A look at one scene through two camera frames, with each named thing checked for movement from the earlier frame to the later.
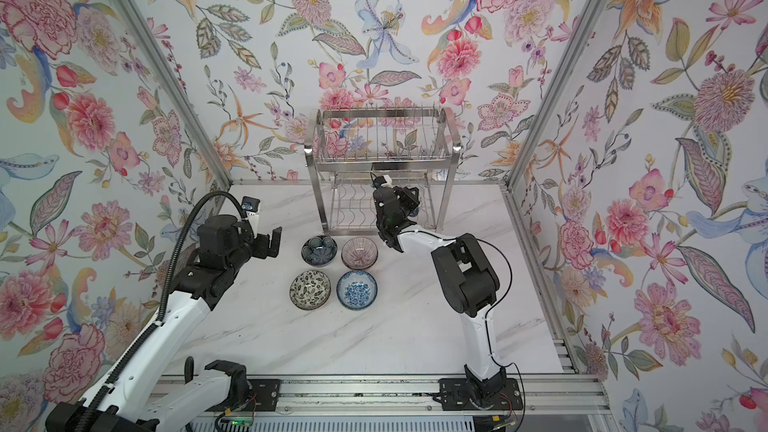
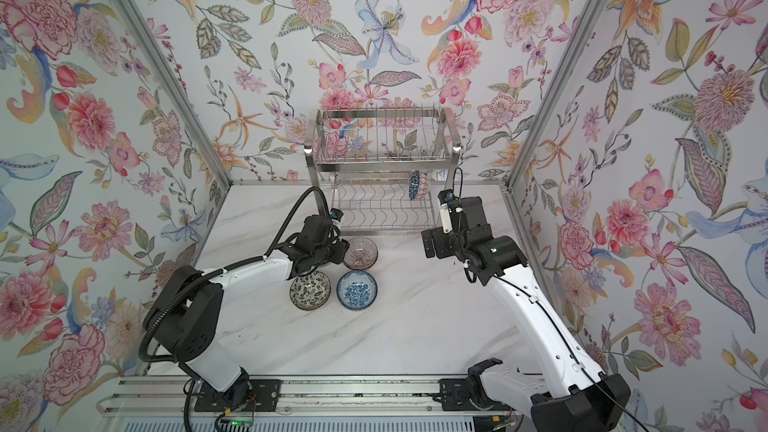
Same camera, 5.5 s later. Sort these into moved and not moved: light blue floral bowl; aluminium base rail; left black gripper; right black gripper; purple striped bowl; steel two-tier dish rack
Moved: left black gripper; right black gripper
Not moved: light blue floral bowl; steel two-tier dish rack; aluminium base rail; purple striped bowl
